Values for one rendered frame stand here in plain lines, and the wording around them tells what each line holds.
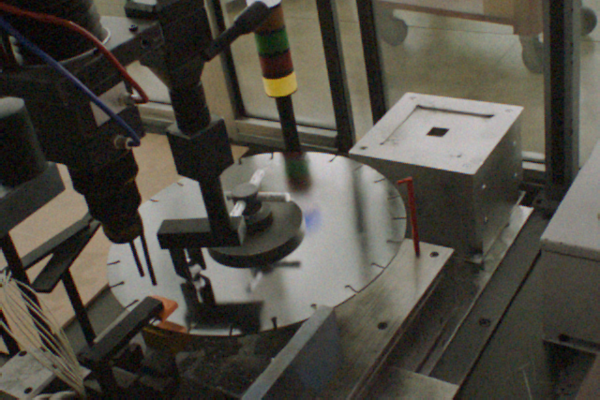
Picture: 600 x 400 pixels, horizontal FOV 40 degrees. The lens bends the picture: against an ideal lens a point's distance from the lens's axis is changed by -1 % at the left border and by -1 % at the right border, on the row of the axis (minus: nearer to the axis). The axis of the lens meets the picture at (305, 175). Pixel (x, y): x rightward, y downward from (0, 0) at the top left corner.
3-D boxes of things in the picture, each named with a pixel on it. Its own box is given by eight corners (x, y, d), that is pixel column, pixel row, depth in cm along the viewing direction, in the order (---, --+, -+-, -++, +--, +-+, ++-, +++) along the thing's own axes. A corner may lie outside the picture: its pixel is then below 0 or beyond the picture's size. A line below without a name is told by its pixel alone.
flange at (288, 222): (204, 212, 96) (199, 194, 94) (299, 193, 96) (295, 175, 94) (204, 271, 86) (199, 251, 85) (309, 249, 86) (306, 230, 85)
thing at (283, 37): (269, 39, 115) (264, 20, 113) (295, 42, 113) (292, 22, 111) (250, 53, 112) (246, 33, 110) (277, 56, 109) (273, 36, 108)
